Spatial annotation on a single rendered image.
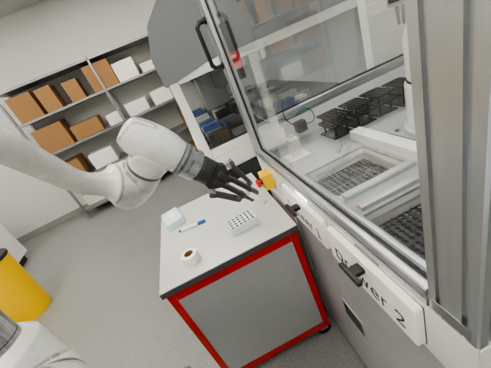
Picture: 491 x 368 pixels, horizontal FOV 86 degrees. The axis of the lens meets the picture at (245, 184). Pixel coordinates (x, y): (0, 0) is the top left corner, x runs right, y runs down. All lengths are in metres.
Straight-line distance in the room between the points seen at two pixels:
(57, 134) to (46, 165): 3.94
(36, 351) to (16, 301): 2.47
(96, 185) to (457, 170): 0.69
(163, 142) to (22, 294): 2.71
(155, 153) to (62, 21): 4.39
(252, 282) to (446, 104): 0.99
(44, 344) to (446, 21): 0.84
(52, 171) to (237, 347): 1.09
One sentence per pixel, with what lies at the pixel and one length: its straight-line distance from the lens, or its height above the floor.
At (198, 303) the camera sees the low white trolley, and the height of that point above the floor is 0.62.
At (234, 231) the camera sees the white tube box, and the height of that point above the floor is 0.79.
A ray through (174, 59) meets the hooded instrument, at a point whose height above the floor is 1.47.
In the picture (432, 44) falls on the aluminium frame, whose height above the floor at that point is 1.36.
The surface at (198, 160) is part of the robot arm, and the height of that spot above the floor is 1.21.
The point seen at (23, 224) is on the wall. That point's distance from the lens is 5.63.
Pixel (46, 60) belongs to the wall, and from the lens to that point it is 4.99.
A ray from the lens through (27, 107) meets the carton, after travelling 4.61.
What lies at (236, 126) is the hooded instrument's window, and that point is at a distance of 1.60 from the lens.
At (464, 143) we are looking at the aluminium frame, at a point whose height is 1.26.
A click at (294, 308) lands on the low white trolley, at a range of 1.37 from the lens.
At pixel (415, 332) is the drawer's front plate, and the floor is 0.86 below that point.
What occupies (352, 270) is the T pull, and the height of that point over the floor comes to 0.91.
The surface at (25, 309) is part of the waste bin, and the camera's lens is 3.29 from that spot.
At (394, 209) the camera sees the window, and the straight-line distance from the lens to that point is 0.50.
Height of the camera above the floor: 1.42
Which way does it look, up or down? 26 degrees down
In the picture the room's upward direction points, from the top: 24 degrees counter-clockwise
